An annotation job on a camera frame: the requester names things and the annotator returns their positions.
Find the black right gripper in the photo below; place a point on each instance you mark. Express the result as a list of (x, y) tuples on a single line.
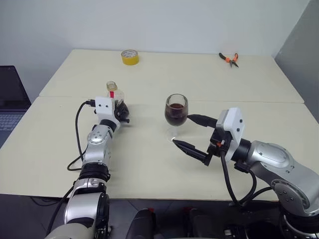
[(219, 142)]

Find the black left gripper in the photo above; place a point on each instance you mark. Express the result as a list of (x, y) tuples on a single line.
[(117, 113)]

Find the clear plastic drink bottle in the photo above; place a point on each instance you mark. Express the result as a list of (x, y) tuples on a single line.
[(115, 93)]

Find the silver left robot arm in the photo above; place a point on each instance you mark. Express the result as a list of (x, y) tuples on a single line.
[(96, 149)]

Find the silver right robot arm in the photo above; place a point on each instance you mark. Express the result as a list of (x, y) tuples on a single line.
[(279, 161)]

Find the clear wine glass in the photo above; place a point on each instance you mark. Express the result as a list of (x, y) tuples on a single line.
[(176, 112)]

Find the yellow tape roll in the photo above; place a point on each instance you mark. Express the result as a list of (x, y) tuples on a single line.
[(130, 58)]

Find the orange black pliers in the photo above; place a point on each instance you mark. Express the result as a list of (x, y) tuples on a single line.
[(230, 59)]

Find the dark rounded narrow shape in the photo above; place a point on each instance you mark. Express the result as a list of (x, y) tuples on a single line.
[(140, 224)]

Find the dark open laptop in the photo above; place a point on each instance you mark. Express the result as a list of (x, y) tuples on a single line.
[(11, 99)]

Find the grey partition panel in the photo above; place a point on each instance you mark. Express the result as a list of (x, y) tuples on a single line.
[(301, 74)]

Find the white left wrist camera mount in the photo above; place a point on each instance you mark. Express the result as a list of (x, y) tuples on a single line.
[(104, 107)]

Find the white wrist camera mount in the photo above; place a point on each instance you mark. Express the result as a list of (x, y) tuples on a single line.
[(104, 107), (234, 124)]

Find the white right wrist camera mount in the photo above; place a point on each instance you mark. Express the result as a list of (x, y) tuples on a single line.
[(234, 124)]

